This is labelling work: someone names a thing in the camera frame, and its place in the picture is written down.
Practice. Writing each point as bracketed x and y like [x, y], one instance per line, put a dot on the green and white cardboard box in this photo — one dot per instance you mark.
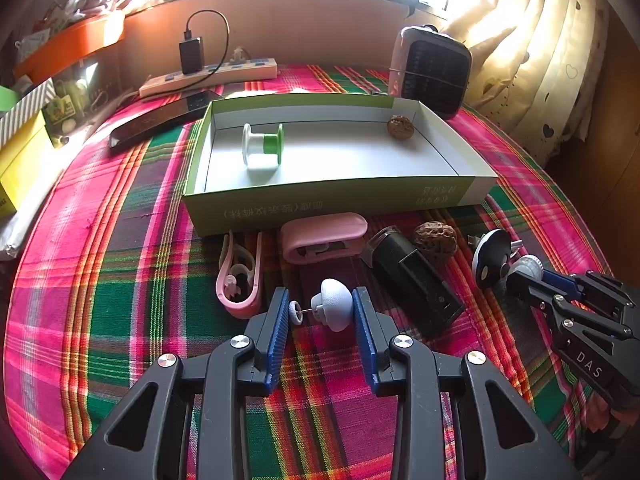
[350, 160]

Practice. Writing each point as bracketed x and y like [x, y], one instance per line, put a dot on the white plastic bag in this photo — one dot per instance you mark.
[20, 235]

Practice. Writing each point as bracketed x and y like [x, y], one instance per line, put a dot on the black smartphone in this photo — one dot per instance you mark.
[160, 120]

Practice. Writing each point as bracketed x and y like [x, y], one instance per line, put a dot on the black rectangular device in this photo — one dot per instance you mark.
[410, 280]

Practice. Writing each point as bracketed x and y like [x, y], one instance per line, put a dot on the striped box with green inside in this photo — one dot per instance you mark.
[30, 105]

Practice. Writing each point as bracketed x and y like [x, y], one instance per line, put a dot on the black round holder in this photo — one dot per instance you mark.
[492, 260]

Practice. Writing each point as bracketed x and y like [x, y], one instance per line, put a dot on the orange tray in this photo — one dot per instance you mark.
[75, 42]

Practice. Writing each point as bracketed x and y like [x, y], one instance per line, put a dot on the white plug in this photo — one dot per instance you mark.
[239, 55]

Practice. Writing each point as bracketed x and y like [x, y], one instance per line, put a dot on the white ribbed cap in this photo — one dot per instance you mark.
[530, 266]

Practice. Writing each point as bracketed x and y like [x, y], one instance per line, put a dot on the yellow box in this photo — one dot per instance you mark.
[25, 160]

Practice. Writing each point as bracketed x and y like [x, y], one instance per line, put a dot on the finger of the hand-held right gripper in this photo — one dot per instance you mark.
[530, 290]
[562, 281]

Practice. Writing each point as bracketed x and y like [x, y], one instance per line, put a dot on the pink clip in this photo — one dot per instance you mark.
[235, 306]

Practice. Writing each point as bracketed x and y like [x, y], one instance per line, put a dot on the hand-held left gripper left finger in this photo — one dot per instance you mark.
[277, 340]

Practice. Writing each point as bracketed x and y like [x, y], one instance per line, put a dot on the white mushroom-shaped knob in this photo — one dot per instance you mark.
[332, 300]

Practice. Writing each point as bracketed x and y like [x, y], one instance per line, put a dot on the white and green spool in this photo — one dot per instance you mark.
[257, 145]

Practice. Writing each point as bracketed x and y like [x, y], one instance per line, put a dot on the beige power strip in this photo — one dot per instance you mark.
[235, 72]

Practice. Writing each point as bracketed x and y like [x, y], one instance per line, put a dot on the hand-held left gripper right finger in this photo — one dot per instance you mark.
[365, 340]

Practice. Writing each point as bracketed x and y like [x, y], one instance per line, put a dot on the grey space heater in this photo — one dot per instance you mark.
[430, 75]

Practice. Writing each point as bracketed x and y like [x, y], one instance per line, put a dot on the plaid tablecloth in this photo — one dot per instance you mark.
[125, 260]

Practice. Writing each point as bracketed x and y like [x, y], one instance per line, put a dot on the brown walnut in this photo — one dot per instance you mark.
[400, 126]
[435, 240]

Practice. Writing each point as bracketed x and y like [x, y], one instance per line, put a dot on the cream heart-print curtain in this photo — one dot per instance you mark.
[540, 60]

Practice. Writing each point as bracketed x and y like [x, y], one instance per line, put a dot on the black charger plug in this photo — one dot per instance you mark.
[192, 56]

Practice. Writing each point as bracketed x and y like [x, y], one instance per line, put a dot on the pink stapler-shaped case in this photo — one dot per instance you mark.
[320, 227]

